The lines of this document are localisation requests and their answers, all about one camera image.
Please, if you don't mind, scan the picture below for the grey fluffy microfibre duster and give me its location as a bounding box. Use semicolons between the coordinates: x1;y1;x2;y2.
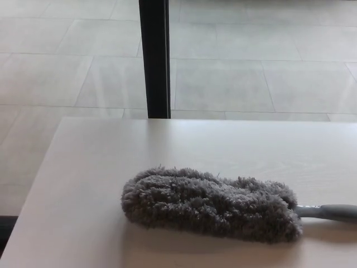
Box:
120;166;357;245

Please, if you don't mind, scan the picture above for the black vertical frame post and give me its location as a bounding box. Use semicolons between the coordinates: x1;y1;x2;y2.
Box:
138;0;172;119

